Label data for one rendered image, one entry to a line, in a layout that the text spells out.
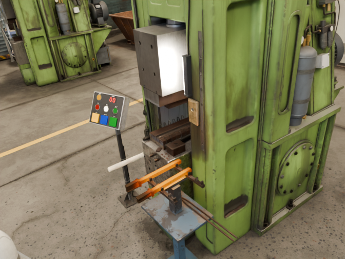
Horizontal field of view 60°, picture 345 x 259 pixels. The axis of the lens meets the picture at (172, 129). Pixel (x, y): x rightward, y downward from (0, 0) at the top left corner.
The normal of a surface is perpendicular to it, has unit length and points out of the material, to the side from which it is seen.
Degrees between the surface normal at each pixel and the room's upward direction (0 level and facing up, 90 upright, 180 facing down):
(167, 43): 90
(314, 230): 0
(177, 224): 0
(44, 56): 90
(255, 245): 0
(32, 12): 89
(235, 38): 89
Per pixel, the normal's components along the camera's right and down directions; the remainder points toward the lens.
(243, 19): 0.57, 0.36
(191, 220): -0.07, -0.87
